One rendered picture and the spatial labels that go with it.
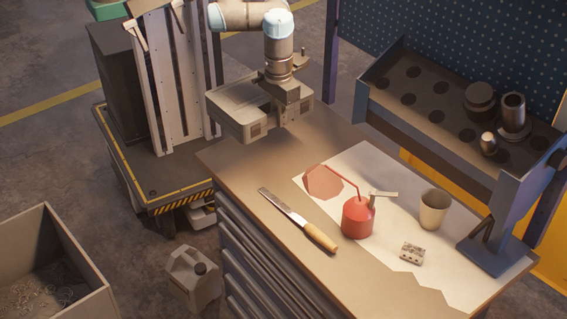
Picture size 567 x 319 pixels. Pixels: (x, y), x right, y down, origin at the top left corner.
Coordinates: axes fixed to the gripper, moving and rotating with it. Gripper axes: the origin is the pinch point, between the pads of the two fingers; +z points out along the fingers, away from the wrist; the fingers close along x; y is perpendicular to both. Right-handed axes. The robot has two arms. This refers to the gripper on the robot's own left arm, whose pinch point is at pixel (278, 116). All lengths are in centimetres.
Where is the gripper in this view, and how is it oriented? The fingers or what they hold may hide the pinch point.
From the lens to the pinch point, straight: 153.4
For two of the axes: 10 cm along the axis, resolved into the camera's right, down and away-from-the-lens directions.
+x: 6.2, 5.2, -5.9
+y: -7.8, 4.1, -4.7
